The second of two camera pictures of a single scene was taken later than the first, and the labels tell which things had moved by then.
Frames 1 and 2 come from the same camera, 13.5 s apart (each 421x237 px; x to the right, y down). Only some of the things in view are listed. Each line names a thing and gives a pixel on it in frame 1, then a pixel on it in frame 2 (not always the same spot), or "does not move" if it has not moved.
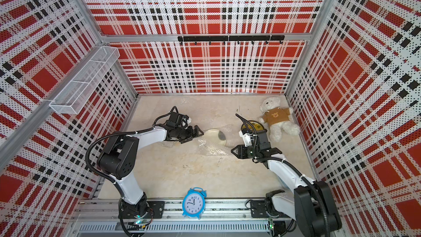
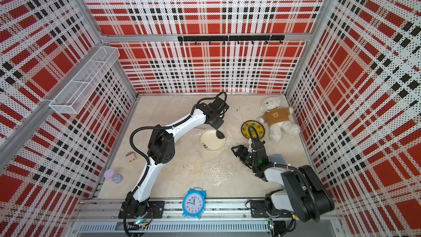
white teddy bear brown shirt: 278,118 does not move
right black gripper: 240,149 → 238,153
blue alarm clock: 194,202 does not move
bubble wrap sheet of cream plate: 218,141 → 220,165
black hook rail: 251,38 does not move
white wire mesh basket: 70,100 does not move
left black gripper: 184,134 → 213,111
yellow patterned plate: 256,125 does not move
